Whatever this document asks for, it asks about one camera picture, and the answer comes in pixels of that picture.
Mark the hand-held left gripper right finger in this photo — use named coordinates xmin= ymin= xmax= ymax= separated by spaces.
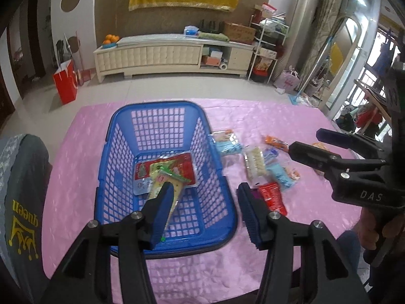
xmin=236 ymin=182 xmax=371 ymax=304

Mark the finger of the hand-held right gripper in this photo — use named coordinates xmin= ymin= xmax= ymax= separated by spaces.
xmin=287 ymin=141 xmax=390 ymax=194
xmin=316 ymin=128 xmax=393 ymax=162

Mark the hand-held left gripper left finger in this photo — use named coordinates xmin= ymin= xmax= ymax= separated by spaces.
xmin=41 ymin=182 xmax=176 ymax=304

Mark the orange snack packet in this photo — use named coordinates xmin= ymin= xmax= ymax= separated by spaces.
xmin=312 ymin=142 xmax=331 ymax=175

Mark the yellow green snack packet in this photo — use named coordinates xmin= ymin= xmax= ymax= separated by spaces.
xmin=146 ymin=161 xmax=188 ymax=225

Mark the blue mint container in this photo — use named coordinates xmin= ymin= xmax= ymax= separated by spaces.
xmin=264 ymin=148 xmax=279 ymax=165

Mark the blue plastic basket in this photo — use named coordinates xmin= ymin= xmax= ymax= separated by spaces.
xmin=94 ymin=101 xmax=238 ymax=258

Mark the person's right hand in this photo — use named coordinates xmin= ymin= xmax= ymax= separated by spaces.
xmin=353 ymin=211 xmax=375 ymax=254

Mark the red snack packet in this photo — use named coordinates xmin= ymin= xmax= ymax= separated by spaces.
xmin=257 ymin=182 xmax=288 ymax=216
xmin=134 ymin=153 xmax=198 ymax=195

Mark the pile of clothes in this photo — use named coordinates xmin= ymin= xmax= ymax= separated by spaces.
xmin=335 ymin=103 xmax=383 ymax=137

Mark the light blue snack packet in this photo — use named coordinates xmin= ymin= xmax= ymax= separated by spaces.
xmin=267 ymin=161 xmax=301 ymax=192
xmin=211 ymin=129 xmax=244 ymax=157

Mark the orange sausage stick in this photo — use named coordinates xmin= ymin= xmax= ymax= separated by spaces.
xmin=262 ymin=136 xmax=290 ymax=152

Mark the white candy packet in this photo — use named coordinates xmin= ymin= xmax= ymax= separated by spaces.
xmin=243 ymin=146 xmax=267 ymax=185

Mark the wooden drying rack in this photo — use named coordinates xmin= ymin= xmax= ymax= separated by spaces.
xmin=353 ymin=79 xmax=393 ymax=134

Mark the pink gift bag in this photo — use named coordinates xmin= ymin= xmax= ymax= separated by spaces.
xmin=274 ymin=69 xmax=301 ymax=94

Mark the person's jeans leg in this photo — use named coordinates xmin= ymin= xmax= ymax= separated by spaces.
xmin=335 ymin=231 xmax=362 ymax=292

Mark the arched standing mirror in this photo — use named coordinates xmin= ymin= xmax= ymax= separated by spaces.
xmin=319 ymin=16 xmax=362 ymax=112

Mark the pink tablecloth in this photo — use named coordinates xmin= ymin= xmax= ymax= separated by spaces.
xmin=43 ymin=97 xmax=364 ymax=304

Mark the white metal rack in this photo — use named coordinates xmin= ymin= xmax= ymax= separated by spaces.
xmin=248 ymin=16 xmax=289 ymax=84

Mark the standing air conditioner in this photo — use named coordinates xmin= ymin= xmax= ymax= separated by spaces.
xmin=289 ymin=0 xmax=321 ymax=70

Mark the patterned curtain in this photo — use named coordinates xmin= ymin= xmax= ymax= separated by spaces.
xmin=300 ymin=0 xmax=346 ymax=99

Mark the orange box in cabinet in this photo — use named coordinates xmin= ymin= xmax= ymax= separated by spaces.
xmin=201 ymin=55 xmax=223 ymax=67

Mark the grey printed chair cover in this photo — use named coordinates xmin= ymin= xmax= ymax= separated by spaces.
xmin=0 ymin=134 xmax=53 ymax=292

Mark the cardboard box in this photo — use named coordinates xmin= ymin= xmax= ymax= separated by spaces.
xmin=223 ymin=22 xmax=256 ymax=43

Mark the cream tv cabinet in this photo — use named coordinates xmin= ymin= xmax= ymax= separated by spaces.
xmin=93 ymin=35 xmax=255 ymax=83

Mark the green folded cushion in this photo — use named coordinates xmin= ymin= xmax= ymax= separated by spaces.
xmin=198 ymin=32 xmax=229 ymax=42

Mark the red shopping bag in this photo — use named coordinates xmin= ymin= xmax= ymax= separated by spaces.
xmin=53 ymin=60 xmax=78 ymax=105

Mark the blue handled mop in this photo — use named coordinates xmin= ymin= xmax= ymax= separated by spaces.
xmin=290 ymin=36 xmax=334 ymax=105

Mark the round brown wall decoration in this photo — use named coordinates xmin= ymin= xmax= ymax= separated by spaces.
xmin=60 ymin=0 xmax=82 ymax=13

